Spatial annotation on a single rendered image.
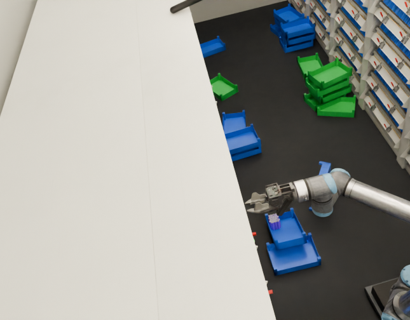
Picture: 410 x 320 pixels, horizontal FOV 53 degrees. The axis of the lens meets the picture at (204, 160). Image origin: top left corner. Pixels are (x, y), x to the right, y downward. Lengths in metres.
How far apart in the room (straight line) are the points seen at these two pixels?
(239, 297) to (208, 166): 0.33
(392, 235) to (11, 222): 2.41
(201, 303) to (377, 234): 2.27
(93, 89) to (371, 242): 2.12
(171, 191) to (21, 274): 0.35
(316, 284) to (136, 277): 2.00
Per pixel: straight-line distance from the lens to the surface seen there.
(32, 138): 1.26
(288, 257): 2.82
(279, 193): 1.73
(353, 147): 3.44
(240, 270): 0.80
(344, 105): 3.81
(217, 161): 0.97
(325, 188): 1.77
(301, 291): 2.72
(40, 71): 1.55
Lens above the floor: 2.45
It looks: 45 degrees down
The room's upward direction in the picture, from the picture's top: 15 degrees counter-clockwise
